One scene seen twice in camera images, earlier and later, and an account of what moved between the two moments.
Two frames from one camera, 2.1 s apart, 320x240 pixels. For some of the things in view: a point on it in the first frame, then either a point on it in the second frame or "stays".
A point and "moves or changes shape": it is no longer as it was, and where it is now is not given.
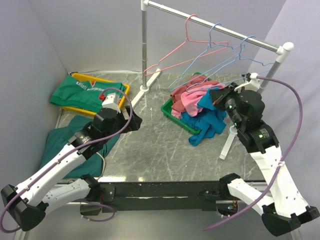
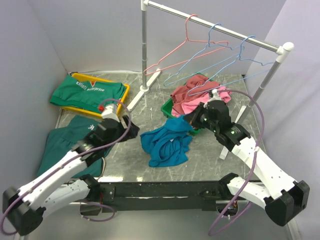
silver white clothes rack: [282, 50] stays
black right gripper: [220, 95] -> [193, 116]
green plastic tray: [167, 108] stays
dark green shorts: [58, 137] stays
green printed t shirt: [79, 92] stays
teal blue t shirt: [206, 124] moves or changes shape
